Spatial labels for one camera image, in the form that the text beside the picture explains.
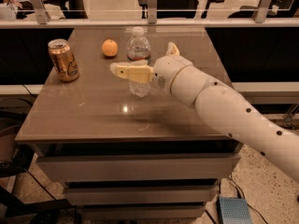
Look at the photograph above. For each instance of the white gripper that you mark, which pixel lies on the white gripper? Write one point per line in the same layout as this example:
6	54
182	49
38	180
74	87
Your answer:
165	71

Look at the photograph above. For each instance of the clear plastic water bottle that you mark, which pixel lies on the clear plastic water bottle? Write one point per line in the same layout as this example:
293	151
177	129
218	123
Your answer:
138	49

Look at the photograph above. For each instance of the gold soda can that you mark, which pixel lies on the gold soda can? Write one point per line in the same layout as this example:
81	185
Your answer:
63	60

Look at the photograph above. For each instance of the black office chair right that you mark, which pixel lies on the black office chair right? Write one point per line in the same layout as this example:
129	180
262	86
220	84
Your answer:
268	9

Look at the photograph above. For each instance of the grey drawer cabinet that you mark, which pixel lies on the grey drawer cabinet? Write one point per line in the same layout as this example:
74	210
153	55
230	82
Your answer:
120	157

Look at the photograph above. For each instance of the blue perforated box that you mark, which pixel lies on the blue perforated box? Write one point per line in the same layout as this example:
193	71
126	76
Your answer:
233	211

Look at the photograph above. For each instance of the orange fruit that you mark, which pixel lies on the orange fruit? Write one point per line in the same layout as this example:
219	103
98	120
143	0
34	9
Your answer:
110	48

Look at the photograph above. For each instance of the black office chair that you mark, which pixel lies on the black office chair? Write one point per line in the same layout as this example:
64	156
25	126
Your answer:
268	9
176	8

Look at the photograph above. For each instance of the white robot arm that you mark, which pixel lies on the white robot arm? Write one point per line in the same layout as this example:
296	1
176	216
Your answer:
219	106

